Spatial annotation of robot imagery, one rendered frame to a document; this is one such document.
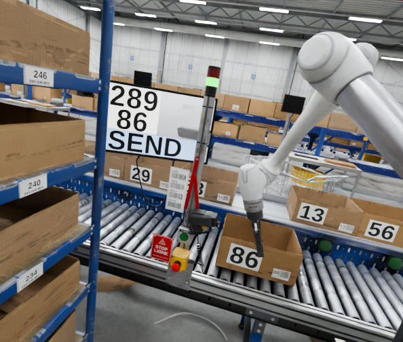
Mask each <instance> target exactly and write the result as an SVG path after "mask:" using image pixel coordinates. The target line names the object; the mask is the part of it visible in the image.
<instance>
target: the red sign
mask: <svg viewBox="0 0 403 342"><path fill-rule="evenodd" d="M173 241H174V239H173V238H170V237H166V236H163V235H159V234H156V233H153V239H152V244H151V254H150V257H151V258H154V259H157V260H160V261H165V262H167V263H170V259H171V256H172V246H173Z"/></svg>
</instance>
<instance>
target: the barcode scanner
mask: <svg viewBox="0 0 403 342"><path fill-rule="evenodd" d="M217 221H218V214H217V213H215V212H211V211H206V210H202V209H197V208H195V209H194V210H192V211H190V213H189V215H188V222H189V224H191V226H192V231H190V232H189V235H201V234H202V232H203V230H204V229H206V227H210V226H211V227H215V226H216V224H217Z"/></svg>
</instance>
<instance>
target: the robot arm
mask: <svg viewBox="0 0 403 342"><path fill-rule="evenodd" d="M378 55H379V53H378V51H377V50H376V49H375V48H374V47H373V46H372V45H371V44H369V43H357V44H354V43H353V42H352V41H351V40H349V39H348V38H347V37H346V36H344V35H342V34H340V33H336V32H323V33H318V34H316V35H314V36H313V37H312V38H310V39H309V40H307V41H306V42H305V43H304V45H303V46H302V48H301V50H300V52H299V54H298V57H297V64H298V68H299V72H300V74H301V76H302V78H303V79H305V80H306V81H308V83H309V85H310V86H311V87H313V88H314V89H315V92H314V93H313V96H312V97H311V99H310V101H309V102H308V104H307V106H306V107H305V109H304V110H303V112H302V113H301V115H300V116H299V118H298V119H297V120H296V122H295V123H294V125H293V126H292V127H291V129H290V131H289V132H288V133H287V135H286V137H285V139H284V140H283V141H282V143H281V145H280V146H279V148H278V149H277V151H276V152H275V153H274V154H273V155H272V156H271V157H270V158H269V159H263V160H262V161H261V162H260V163H258V164H257V165H255V164H245V165H243V166H241V167H240V168H239V172H238V183H239V190H240V193H241V195H242V199H243V203H244V210H245V211H246V214H247V218H248V219H249V220H252V227H253V232H254V237H255V242H256V243H254V245H256V250H257V255H258V257H264V252H263V240H262V239H261V238H262V237H261V220H259V219H262V218H263V208H264V205H263V191H264V188H265V187H267V186H269V185H270V184H271V183H272V182H273V181H274V180H275V178H276V177H277V175H278V174H279V173H280V171H279V167H280V165H281V164H282V162H283V161H284V160H285V159H286V158H287V156H288V155H289V154H290V153H291V151H292V150H293V149H294V148H295V147H296V146H297V145H298V144H299V143H300V141H301V140H302V139H303V138H304V137H305V135H306V134H307V133H308V132H309V131H310V130H311V129H312V128H313V127H314V126H315V125H316V124H318V123H319V122H320V121H321V120H323V118H325V117H326V116H327V115H329V114H330V113H331V112H333V111H334V110H335V109H337V108H338V107H339V106H341V108H342V109H343V110H344V112H346V114H348V116H349V117H350V118H351V120H352V121H353V122H354V123H355V124H356V125H357V127H359V129H360V130H361V131H362V132H363V134H364V135H365V136H366V137H367V139H368V140H369V141H370V142H371V143H372V144H373V145H374V147H375V148H376V149H377V151H378V152H379V153H380V154H381V155H382V156H383V157H384V158H385V160H386V161H387V162H388V163H389V165H390V166H391V167H392V168H393V169H394V170H395V171H396V173H397V174H398V175H399V176H400V178H401V179H402V180H403V106H402V105H401V104H400V103H399V102H398V101H397V100H396V99H395V98H394V97H393V96H392V95H391V94H390V93H389V92H388V91H387V90H386V89H385V88H384V87H383V86H382V85H381V84H380V83H379V82H378V81H377V80H376V79H375V78H374V77H373V69H374V67H375V65H376V63H377V60H378V58H379V56H378Z"/></svg>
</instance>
